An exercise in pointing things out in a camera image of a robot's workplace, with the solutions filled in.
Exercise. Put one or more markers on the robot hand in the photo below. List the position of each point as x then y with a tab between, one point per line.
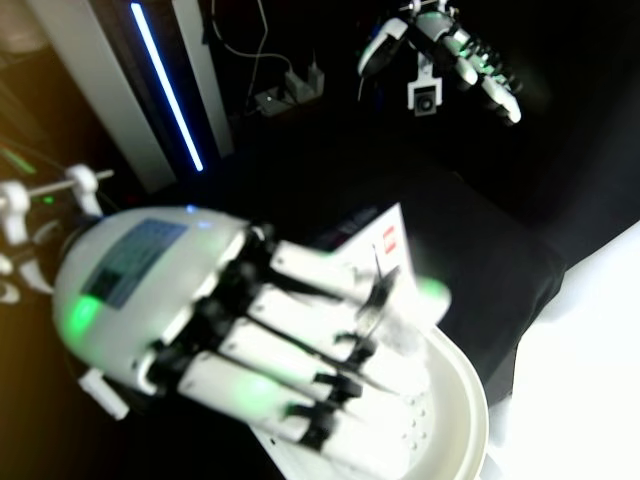
465	67
150	280

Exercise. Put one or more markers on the blue calculator box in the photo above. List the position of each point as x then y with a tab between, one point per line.
385	240

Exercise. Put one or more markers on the white plug adapter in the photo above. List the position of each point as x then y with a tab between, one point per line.
306	80

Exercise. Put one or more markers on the black table cloth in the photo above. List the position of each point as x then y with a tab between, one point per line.
475	240

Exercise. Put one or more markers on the blue LED light strip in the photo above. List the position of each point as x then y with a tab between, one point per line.
167	90

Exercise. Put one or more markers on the white power strip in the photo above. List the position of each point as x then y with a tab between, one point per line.
270	100

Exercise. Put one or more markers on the white pillar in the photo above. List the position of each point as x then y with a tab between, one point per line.
115	85

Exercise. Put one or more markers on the white perforated basket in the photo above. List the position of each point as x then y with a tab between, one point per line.
450	400

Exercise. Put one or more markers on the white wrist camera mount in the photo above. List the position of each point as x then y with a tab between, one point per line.
425	97

